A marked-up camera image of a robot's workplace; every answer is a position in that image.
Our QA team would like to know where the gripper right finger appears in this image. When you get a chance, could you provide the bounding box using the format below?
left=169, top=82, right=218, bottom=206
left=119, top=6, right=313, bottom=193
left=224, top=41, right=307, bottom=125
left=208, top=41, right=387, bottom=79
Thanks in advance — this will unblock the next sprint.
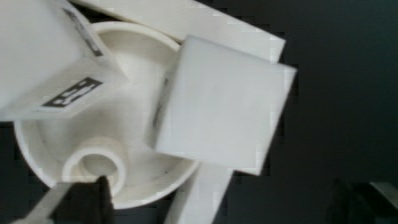
left=325, top=180, right=398, bottom=224

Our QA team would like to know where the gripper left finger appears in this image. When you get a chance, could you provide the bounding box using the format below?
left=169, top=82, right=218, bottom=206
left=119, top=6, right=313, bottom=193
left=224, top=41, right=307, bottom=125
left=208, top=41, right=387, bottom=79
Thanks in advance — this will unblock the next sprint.
left=10, top=175, right=117, bottom=224

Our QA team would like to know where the white round stool seat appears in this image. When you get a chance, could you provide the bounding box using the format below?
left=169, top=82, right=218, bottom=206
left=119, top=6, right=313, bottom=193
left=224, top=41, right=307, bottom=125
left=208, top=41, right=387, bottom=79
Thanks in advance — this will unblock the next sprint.
left=14, top=22, right=197, bottom=209

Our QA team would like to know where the white stool leg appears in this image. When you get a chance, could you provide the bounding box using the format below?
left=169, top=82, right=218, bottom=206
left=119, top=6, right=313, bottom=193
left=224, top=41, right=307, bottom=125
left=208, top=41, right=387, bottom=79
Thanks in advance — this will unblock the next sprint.
left=0, top=0, right=126, bottom=121
left=154, top=37, right=297, bottom=175

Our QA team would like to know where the white U-shaped fence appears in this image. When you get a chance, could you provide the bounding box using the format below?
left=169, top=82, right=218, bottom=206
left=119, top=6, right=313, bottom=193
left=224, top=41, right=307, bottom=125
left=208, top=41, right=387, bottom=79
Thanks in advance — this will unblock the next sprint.
left=73, top=0, right=286, bottom=224

